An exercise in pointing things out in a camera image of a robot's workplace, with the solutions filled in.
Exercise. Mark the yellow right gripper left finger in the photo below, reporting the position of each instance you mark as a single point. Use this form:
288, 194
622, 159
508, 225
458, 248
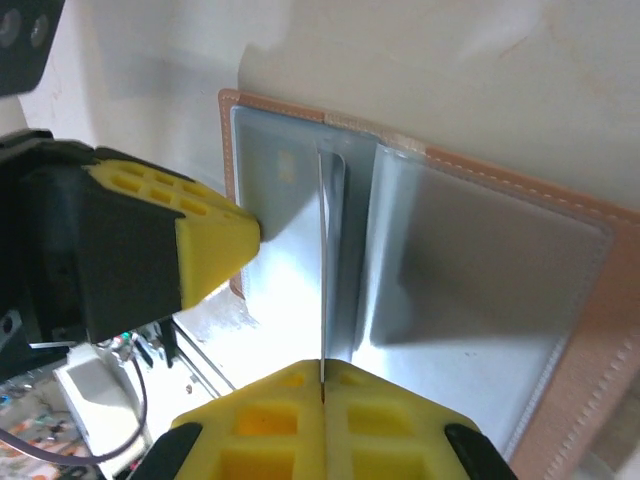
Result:
260, 430

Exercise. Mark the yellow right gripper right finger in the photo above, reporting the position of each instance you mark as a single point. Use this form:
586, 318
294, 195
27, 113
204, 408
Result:
390, 430

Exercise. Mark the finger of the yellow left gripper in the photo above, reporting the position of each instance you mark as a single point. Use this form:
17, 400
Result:
210, 250

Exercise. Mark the tan leather card holder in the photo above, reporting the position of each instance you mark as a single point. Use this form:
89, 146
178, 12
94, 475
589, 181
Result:
500, 275

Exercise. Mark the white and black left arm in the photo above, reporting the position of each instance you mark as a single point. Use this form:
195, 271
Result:
90, 390

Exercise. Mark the grey chip card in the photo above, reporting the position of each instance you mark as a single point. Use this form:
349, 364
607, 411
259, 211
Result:
280, 195

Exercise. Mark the aluminium front rail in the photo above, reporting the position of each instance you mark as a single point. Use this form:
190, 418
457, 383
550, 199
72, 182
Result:
200, 360

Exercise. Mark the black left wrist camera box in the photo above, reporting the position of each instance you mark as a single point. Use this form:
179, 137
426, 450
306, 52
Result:
25, 45

